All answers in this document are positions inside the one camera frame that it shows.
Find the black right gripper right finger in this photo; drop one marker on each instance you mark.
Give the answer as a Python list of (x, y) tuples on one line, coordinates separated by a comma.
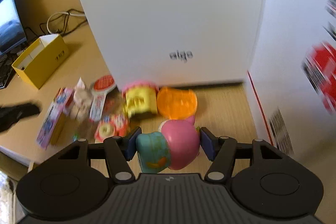
[(261, 178)]

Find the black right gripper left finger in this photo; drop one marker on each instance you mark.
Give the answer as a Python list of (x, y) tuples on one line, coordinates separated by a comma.
[(79, 178)]

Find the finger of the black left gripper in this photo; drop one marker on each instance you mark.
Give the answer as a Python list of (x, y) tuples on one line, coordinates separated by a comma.
[(10, 115)]

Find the white wrapper toy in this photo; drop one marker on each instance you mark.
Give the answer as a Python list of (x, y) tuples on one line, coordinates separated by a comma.
[(82, 102)]

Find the pink and teal squishy toy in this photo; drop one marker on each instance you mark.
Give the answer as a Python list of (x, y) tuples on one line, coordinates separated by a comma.
[(175, 145)]

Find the red white round lid container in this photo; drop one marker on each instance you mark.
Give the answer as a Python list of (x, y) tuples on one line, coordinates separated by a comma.
[(100, 88)]

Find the yellow pink cupcake toy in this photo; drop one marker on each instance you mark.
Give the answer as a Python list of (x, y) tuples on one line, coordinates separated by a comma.
[(140, 98)]

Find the orange pumpkin toy half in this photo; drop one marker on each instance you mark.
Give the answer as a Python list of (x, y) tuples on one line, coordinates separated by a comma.
[(176, 103)]

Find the black keyboard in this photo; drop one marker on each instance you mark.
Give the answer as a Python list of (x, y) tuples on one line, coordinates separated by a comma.
[(7, 72)]

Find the green candy packet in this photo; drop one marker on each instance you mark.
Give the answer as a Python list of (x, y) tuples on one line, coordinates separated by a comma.
[(76, 137)]

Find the left white drawer front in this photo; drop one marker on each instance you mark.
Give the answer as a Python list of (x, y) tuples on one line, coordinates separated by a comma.
[(15, 156)]

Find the yellow cardboard box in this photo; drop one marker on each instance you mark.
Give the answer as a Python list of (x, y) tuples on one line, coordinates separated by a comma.
[(39, 61)]

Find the black computer monitor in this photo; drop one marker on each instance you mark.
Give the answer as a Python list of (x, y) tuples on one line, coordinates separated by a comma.
[(12, 33)]

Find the white courier envelope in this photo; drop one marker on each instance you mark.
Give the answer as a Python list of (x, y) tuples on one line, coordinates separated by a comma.
[(291, 81)]

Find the white computer case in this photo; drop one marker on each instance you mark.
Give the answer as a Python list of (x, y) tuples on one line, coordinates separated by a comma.
[(175, 42)]

